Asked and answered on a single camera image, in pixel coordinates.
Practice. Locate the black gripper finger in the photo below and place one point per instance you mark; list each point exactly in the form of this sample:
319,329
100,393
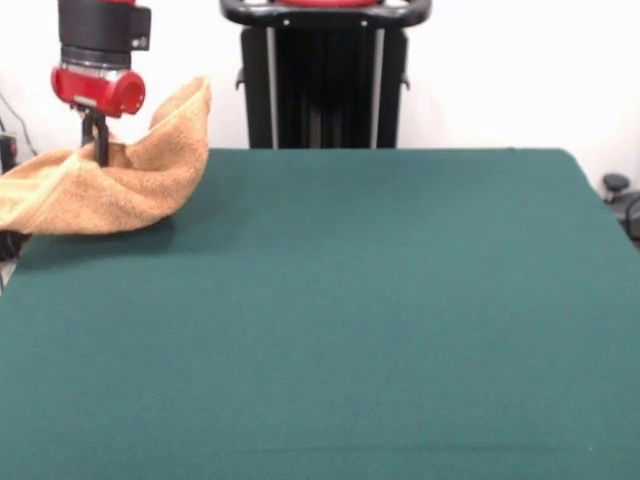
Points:
88,132
103,142

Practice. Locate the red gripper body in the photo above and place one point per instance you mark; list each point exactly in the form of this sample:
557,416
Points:
100,92

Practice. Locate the orange terry towel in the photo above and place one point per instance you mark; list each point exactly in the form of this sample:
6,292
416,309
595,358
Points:
110,195

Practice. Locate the red robot base disc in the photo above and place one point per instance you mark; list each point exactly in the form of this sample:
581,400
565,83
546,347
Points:
325,2

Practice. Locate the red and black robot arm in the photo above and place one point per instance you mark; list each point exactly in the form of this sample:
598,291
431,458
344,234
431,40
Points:
100,30

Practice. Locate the black electrical box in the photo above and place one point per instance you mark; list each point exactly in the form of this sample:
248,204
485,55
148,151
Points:
8,150

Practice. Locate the dark green table cloth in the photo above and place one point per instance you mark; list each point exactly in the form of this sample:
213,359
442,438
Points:
400,325

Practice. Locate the black office chair base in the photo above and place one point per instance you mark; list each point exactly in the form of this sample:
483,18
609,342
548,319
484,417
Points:
616,182

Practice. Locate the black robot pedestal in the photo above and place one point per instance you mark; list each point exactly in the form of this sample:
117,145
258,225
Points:
325,75

